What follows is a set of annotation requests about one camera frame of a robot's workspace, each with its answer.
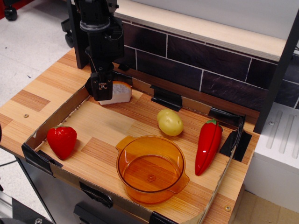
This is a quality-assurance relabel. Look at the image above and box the yellow toy potato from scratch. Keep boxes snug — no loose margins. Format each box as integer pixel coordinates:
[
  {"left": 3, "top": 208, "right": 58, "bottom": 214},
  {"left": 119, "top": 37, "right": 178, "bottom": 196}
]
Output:
[{"left": 157, "top": 109, "right": 184, "bottom": 136}]

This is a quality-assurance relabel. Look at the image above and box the light wooden shelf board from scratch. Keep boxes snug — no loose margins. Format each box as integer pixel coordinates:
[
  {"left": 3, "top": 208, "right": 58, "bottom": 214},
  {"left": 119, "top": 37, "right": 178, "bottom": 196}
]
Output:
[{"left": 114, "top": 0, "right": 286, "bottom": 61}]

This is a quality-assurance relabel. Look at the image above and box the cardboard fence with black tape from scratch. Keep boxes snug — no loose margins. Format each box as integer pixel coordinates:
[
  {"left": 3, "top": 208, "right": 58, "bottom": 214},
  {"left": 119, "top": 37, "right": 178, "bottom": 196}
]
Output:
[{"left": 22, "top": 78, "right": 245, "bottom": 224}]

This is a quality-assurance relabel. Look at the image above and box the black shelf upright right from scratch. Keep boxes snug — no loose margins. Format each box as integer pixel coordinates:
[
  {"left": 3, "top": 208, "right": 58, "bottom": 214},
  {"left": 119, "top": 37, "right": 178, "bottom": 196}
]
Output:
[{"left": 254, "top": 12, "right": 299, "bottom": 134}]

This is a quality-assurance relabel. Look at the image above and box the white grooved cabinet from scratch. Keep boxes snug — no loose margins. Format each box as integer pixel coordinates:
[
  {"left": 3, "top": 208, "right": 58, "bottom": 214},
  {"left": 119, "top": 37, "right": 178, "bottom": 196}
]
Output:
[{"left": 244, "top": 103, "right": 299, "bottom": 212}]

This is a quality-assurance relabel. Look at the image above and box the black chair caster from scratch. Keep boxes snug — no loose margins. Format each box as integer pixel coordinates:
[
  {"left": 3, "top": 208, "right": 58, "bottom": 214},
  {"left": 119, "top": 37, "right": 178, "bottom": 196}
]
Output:
[{"left": 4, "top": 6, "right": 18, "bottom": 21}]

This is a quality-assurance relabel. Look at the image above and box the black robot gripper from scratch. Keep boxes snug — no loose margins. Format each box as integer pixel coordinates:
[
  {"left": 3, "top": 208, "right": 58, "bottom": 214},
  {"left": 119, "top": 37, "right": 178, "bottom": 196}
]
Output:
[{"left": 80, "top": 19, "right": 124, "bottom": 101}]

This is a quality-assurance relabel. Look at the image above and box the white and orange toy sushi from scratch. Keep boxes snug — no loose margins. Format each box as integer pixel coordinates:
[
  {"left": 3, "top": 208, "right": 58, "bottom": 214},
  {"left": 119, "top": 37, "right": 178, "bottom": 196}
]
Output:
[{"left": 98, "top": 81, "right": 132, "bottom": 105}]

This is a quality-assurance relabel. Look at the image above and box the black caster wheel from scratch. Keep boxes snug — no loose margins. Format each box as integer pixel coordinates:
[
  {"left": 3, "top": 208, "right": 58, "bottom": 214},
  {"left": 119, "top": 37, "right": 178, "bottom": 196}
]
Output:
[{"left": 61, "top": 18, "right": 74, "bottom": 48}]

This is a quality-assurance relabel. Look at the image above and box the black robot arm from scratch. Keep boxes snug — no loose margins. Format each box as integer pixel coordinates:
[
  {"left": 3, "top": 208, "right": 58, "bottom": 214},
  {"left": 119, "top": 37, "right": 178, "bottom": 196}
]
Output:
[{"left": 75, "top": 0, "right": 124, "bottom": 101}]

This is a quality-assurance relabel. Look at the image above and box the red toy chili pepper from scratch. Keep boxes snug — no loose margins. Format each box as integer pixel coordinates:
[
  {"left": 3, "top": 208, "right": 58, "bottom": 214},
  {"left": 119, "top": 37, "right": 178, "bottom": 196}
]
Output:
[{"left": 195, "top": 119, "right": 223, "bottom": 176}]

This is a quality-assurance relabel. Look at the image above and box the orange transparent plastic pot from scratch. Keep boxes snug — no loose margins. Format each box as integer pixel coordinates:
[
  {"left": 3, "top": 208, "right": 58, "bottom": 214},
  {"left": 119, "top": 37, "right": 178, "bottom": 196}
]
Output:
[{"left": 116, "top": 136, "right": 190, "bottom": 204}]

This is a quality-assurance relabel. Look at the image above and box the black shelf upright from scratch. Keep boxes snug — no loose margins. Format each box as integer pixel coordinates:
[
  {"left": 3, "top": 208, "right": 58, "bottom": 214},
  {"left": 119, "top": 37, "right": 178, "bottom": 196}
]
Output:
[
  {"left": 66, "top": 0, "right": 89, "bottom": 69},
  {"left": 254, "top": 12, "right": 299, "bottom": 134}
]

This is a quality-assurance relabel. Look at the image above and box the red toy strawberry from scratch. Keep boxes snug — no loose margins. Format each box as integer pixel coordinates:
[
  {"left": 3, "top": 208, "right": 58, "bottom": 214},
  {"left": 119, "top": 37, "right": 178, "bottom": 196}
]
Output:
[{"left": 47, "top": 125, "right": 77, "bottom": 160}]

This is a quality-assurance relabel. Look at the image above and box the black shelf upright left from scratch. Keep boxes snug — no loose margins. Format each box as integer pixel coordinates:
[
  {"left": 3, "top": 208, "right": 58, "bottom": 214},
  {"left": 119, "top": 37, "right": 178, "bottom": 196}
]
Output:
[{"left": 66, "top": 0, "right": 89, "bottom": 69}]

